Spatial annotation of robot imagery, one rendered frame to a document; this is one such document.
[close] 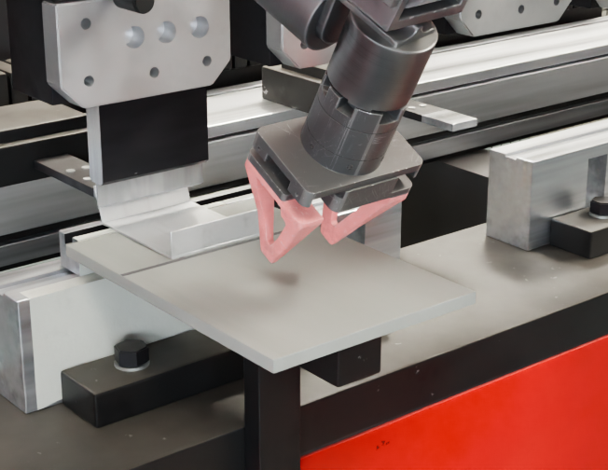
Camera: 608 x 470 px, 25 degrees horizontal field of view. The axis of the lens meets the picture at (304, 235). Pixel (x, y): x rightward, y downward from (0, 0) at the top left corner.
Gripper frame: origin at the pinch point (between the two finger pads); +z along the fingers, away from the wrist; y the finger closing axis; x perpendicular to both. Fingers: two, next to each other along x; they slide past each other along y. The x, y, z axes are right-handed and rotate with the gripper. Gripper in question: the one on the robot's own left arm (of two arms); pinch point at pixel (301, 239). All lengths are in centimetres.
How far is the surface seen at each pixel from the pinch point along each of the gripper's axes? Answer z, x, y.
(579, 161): 15, -9, -49
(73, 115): 18.4, -33.6, -3.5
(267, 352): -1.5, 8.7, 9.5
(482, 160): 33, -26, -59
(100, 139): 4.7, -17.6, 5.6
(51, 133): 19.1, -32.5, -0.8
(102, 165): 6.5, -16.5, 5.6
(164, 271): 6.2, -5.0, 6.9
